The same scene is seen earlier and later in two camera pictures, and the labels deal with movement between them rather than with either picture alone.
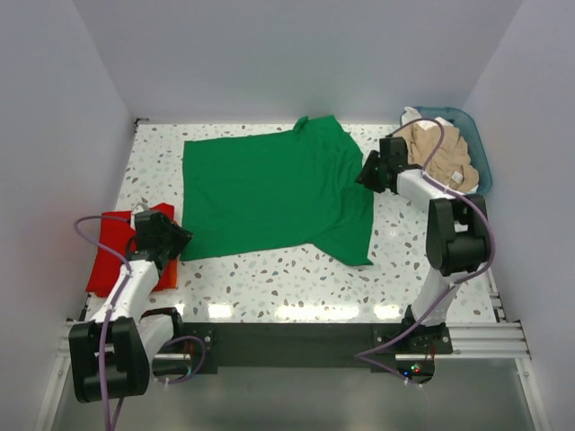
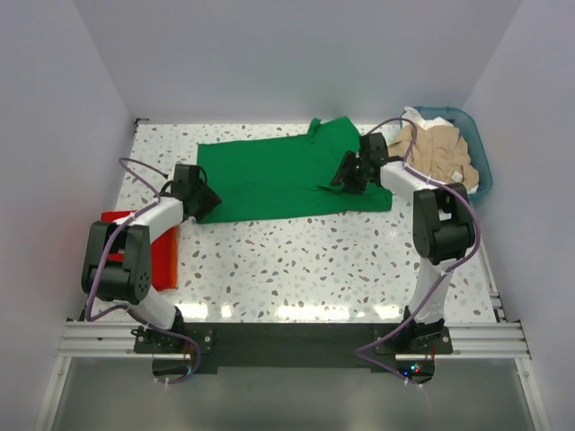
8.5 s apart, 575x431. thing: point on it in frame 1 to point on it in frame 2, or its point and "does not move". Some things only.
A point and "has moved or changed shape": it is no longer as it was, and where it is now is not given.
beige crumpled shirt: (451, 164) does not move
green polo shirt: (291, 189) has moved or changed shape
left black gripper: (181, 236) to (211, 200)
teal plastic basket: (466, 129) does not move
